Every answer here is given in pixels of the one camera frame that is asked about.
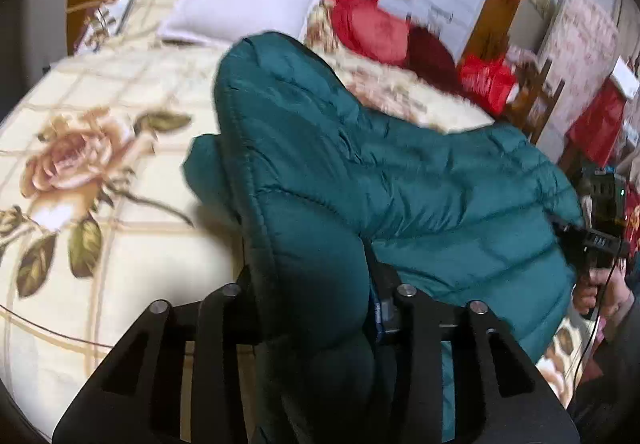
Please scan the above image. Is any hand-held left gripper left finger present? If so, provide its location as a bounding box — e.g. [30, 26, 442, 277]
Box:
[51, 267, 261, 444]

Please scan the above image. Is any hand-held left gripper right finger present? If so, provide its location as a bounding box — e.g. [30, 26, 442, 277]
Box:
[365, 239, 581, 444]

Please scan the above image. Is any green puffer jacket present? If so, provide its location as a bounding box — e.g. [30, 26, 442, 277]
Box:
[182, 31, 586, 444]

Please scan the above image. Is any person's right hand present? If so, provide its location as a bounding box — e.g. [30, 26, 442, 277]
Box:
[572, 264, 636, 325]

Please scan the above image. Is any red cloth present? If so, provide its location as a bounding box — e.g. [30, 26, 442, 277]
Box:
[567, 77, 628, 165]

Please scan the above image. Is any cream floral bed blanket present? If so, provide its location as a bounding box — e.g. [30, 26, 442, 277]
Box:
[0, 0, 581, 440]

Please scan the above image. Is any person's dark clothing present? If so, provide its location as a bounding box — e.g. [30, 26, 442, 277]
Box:
[570, 244, 640, 431]

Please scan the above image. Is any wooden chair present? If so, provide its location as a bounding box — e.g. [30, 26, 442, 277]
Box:
[502, 57, 566, 145]

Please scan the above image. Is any white box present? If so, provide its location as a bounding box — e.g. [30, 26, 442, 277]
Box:
[612, 57, 640, 98]

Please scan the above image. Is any pink floral cloth cover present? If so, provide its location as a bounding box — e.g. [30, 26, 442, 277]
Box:
[537, 0, 621, 140]

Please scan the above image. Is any dark red fuzzy cushion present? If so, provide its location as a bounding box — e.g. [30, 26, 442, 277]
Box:
[406, 24, 458, 85]

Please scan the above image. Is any red round frilled pillow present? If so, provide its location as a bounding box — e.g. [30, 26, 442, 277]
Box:
[330, 0, 413, 65]

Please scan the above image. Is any black cable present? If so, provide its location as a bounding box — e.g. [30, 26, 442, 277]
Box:
[570, 254, 617, 405]

